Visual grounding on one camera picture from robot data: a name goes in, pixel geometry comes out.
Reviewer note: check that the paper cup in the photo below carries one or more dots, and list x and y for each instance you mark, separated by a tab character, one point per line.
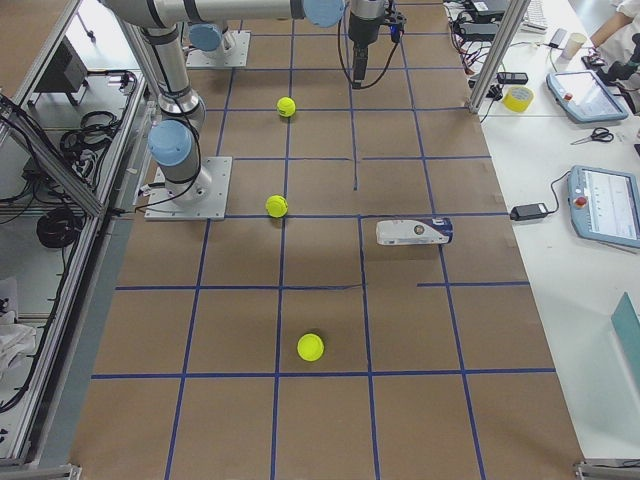
573	45

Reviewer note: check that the black power adapter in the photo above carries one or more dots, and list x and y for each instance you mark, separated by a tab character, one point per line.
526	212

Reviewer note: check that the tennis ball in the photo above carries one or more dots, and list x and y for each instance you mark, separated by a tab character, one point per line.
310	347
276	206
286	107

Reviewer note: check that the teach pendant tablet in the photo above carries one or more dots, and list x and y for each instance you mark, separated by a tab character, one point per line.
604	205
584	97

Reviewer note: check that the white blue tennis ball can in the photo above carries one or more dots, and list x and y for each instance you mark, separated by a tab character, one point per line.
402	232

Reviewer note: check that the tennis ball far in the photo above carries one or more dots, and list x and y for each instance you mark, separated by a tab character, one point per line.
286	107

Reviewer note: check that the tennis ball middle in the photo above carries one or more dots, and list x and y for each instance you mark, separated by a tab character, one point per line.
276	206

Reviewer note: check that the black remote device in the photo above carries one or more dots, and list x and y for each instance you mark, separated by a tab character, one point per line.
512	78

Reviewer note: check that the tennis ball near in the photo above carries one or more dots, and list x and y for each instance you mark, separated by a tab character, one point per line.
310	347

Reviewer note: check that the aluminium frame post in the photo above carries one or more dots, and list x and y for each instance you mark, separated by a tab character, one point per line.
509	26

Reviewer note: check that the yellow tape roll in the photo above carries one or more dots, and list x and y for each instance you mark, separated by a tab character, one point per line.
518	98

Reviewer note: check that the black handled scissors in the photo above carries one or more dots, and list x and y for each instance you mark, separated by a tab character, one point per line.
599	134

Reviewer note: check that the upper teach pendant tablet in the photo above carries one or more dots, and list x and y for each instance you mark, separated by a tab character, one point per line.
584	97

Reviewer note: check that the white crumpled cloth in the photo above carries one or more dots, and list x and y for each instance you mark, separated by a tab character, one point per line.
17	340

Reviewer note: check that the lower teach pendant tablet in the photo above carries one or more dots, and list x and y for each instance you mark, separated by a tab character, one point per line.
604	205

